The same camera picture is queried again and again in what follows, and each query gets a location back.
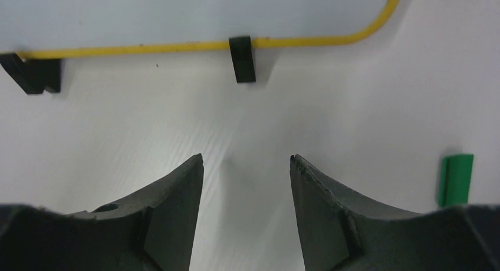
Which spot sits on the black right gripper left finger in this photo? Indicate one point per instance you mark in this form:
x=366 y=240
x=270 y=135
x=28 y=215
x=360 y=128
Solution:
x=150 y=229

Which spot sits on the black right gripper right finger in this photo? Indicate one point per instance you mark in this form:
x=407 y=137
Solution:
x=342 y=229

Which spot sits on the green whiteboard marker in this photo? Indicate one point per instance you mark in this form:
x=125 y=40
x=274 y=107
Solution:
x=455 y=179

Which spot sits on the yellow framed whiteboard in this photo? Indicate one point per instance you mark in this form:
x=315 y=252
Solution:
x=37 y=35

